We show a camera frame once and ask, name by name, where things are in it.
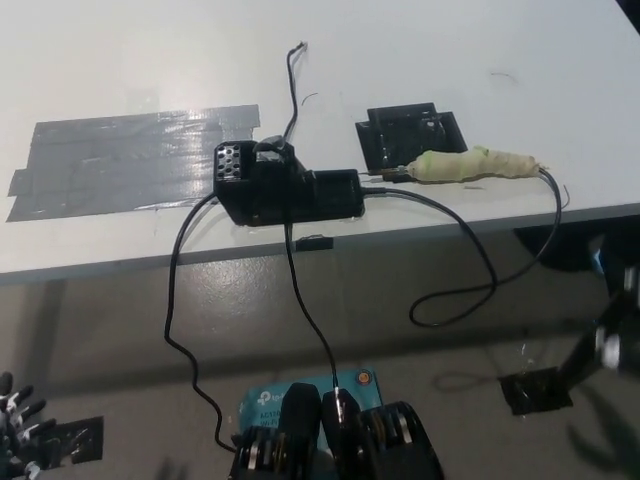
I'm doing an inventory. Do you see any black teal robot torso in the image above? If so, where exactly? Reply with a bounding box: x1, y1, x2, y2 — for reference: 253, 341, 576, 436
228, 367, 446, 480

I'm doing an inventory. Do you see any black object under table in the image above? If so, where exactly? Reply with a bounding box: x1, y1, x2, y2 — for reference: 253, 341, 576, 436
513, 227, 606, 274

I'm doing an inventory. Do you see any black square printed tray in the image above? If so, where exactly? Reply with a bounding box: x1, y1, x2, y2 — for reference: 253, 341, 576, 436
354, 101, 469, 171

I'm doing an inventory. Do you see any grey duct tape patch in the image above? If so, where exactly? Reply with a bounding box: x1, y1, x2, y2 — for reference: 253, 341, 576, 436
5, 103, 263, 222

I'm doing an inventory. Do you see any black station power cable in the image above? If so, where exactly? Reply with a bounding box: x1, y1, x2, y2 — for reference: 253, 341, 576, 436
163, 194, 239, 453

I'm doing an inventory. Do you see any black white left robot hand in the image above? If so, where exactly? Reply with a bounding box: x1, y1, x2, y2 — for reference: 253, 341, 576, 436
0, 370, 57, 480

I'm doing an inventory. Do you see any black cable with frayed end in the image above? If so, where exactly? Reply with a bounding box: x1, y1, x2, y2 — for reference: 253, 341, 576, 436
282, 41, 347, 401

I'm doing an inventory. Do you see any black slanted stand leg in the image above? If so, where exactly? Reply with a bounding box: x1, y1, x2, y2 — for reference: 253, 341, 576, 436
553, 289, 631, 399

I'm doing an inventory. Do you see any black soldering station base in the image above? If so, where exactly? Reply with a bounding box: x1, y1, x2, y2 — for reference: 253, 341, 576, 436
213, 135, 365, 227

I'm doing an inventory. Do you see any black soldering iron cable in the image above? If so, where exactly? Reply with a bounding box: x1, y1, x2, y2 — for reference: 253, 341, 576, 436
362, 169, 564, 329

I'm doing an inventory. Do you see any grey table leg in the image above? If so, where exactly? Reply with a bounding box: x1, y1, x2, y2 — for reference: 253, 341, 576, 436
42, 279, 67, 396

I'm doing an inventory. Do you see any tape-wrapped soldering iron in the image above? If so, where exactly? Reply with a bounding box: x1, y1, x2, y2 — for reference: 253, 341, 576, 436
357, 144, 551, 184

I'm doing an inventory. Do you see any small black tape strip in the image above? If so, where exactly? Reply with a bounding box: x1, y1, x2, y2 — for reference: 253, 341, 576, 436
294, 236, 335, 252

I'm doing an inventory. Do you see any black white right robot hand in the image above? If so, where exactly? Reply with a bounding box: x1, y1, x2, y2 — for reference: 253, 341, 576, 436
593, 263, 640, 374

